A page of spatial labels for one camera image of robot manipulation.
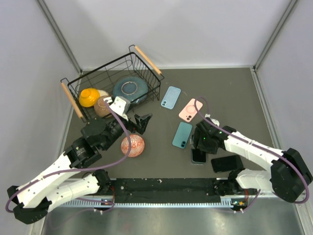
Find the light blue phone case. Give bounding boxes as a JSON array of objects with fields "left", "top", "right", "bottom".
[{"left": 161, "top": 86, "right": 181, "bottom": 110}]

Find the teal phone black screen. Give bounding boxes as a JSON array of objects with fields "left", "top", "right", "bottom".
[{"left": 191, "top": 149, "right": 206, "bottom": 165}]

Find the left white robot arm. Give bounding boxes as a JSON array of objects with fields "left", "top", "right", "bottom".
[{"left": 5, "top": 114, "right": 153, "bottom": 224}]

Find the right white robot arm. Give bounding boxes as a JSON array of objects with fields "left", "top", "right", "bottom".
[{"left": 191, "top": 117, "right": 313, "bottom": 203}]

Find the teal phone face down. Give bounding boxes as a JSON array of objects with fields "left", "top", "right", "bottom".
[{"left": 172, "top": 122, "right": 193, "bottom": 149}]

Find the pink phone case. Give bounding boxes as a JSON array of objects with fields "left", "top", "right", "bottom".
[{"left": 179, "top": 98, "right": 203, "bottom": 122}]

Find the black phone case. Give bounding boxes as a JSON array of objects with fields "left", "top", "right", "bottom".
[{"left": 211, "top": 155, "right": 244, "bottom": 173}]

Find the red patterned bowl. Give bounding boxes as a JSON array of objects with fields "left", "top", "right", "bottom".
[{"left": 121, "top": 134, "right": 145, "bottom": 157}]

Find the brown ceramic bowl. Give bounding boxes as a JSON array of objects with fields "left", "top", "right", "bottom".
[{"left": 94, "top": 95, "right": 112, "bottom": 118}]

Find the blue glazed plate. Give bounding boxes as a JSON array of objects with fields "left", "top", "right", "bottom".
[{"left": 112, "top": 76, "right": 148, "bottom": 104}]

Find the cream patterned bowl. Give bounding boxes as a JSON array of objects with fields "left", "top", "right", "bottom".
[{"left": 98, "top": 90, "right": 110, "bottom": 96}]

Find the yellow ribbed bowl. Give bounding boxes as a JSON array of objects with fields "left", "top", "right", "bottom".
[{"left": 79, "top": 88, "right": 100, "bottom": 108}]

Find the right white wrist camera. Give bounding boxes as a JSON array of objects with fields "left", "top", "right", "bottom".
[{"left": 205, "top": 114, "right": 220, "bottom": 126}]

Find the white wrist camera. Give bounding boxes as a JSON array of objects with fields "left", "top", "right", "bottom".
[
  {"left": 102, "top": 96, "right": 131, "bottom": 120},
  {"left": 205, "top": 114, "right": 220, "bottom": 126}
]

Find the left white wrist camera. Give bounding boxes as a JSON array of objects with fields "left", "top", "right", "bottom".
[{"left": 102, "top": 96, "right": 131, "bottom": 120}]

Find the black wire dish basket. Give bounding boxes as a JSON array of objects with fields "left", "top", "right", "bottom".
[{"left": 61, "top": 45, "right": 164, "bottom": 122}]

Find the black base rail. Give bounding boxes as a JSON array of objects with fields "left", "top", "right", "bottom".
[{"left": 83, "top": 177, "right": 245, "bottom": 204}]

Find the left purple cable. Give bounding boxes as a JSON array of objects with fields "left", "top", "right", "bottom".
[{"left": 5, "top": 99, "right": 133, "bottom": 213}]

